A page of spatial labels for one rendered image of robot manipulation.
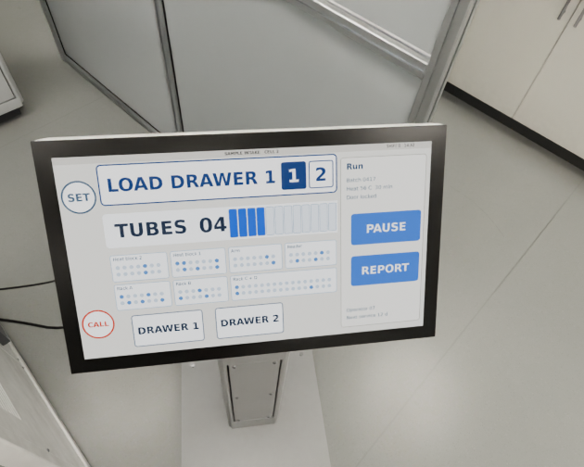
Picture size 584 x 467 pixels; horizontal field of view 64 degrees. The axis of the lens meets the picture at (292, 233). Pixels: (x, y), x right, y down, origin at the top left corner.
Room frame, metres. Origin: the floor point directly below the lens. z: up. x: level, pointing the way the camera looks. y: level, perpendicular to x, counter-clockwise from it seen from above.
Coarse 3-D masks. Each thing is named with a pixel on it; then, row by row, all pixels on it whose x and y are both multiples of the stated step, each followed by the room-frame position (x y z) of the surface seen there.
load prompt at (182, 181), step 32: (192, 160) 0.40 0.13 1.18; (224, 160) 0.40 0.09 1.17; (256, 160) 0.41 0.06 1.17; (288, 160) 0.42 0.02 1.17; (320, 160) 0.43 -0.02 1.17; (128, 192) 0.36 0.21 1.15; (160, 192) 0.36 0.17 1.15; (192, 192) 0.37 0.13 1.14; (224, 192) 0.38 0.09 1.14; (256, 192) 0.39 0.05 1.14; (288, 192) 0.39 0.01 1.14; (320, 192) 0.40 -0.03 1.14
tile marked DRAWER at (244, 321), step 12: (216, 312) 0.27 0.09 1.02; (228, 312) 0.27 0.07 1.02; (240, 312) 0.28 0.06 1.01; (252, 312) 0.28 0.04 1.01; (264, 312) 0.28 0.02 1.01; (276, 312) 0.28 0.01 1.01; (216, 324) 0.26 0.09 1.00; (228, 324) 0.26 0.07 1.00; (240, 324) 0.26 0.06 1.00; (252, 324) 0.27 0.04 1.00; (264, 324) 0.27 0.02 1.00; (276, 324) 0.27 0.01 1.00; (216, 336) 0.25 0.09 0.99; (228, 336) 0.25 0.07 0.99; (240, 336) 0.25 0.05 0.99
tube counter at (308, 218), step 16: (208, 208) 0.36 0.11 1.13; (224, 208) 0.36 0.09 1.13; (240, 208) 0.37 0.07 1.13; (256, 208) 0.37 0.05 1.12; (272, 208) 0.38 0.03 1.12; (288, 208) 0.38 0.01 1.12; (304, 208) 0.38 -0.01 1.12; (320, 208) 0.39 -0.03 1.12; (336, 208) 0.39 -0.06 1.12; (208, 224) 0.35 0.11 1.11; (224, 224) 0.35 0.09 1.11; (240, 224) 0.35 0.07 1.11; (256, 224) 0.36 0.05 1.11; (272, 224) 0.36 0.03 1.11; (288, 224) 0.37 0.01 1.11; (304, 224) 0.37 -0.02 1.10; (320, 224) 0.37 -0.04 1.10; (336, 224) 0.38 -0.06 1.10; (208, 240) 0.33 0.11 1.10
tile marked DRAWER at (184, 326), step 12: (168, 312) 0.26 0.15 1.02; (180, 312) 0.26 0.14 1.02; (192, 312) 0.26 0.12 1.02; (132, 324) 0.24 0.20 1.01; (144, 324) 0.24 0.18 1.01; (156, 324) 0.24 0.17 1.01; (168, 324) 0.25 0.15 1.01; (180, 324) 0.25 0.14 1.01; (192, 324) 0.25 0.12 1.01; (144, 336) 0.23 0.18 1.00; (156, 336) 0.23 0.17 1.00; (168, 336) 0.24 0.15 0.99; (180, 336) 0.24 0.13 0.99; (192, 336) 0.24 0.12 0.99; (204, 336) 0.24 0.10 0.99
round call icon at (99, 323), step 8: (80, 312) 0.24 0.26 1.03; (88, 312) 0.24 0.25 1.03; (96, 312) 0.24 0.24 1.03; (104, 312) 0.25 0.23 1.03; (112, 312) 0.25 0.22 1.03; (80, 320) 0.23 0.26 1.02; (88, 320) 0.24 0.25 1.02; (96, 320) 0.24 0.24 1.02; (104, 320) 0.24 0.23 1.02; (112, 320) 0.24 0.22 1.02; (88, 328) 0.23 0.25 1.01; (96, 328) 0.23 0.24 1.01; (104, 328) 0.23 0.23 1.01; (112, 328) 0.23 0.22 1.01; (88, 336) 0.22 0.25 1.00; (96, 336) 0.22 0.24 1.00; (104, 336) 0.22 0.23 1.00; (112, 336) 0.22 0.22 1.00
